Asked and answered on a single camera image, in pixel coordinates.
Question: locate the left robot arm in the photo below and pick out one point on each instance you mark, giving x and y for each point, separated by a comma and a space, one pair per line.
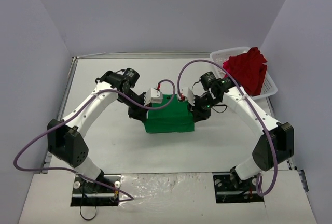
67, 142

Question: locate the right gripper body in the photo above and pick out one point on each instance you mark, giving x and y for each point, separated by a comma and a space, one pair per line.
199, 113

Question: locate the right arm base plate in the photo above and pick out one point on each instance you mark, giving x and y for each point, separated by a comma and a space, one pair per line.
226, 193

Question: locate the green t shirt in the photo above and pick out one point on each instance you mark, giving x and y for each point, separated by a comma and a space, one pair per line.
173, 118

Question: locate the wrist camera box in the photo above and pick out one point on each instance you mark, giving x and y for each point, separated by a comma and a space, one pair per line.
186, 94
153, 96

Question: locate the white plastic basket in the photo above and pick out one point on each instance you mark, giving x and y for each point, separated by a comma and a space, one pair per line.
268, 88

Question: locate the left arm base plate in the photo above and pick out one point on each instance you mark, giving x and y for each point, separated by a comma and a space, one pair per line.
88, 194

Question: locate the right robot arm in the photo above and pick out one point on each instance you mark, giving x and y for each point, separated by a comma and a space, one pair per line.
275, 140

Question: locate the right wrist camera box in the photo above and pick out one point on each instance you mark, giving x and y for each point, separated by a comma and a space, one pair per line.
186, 94

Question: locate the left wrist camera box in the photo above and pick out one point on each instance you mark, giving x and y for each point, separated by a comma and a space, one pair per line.
153, 96

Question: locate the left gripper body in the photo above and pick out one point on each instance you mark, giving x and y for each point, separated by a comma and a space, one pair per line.
137, 112

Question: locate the red t shirt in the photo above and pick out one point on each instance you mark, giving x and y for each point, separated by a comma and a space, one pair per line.
248, 69

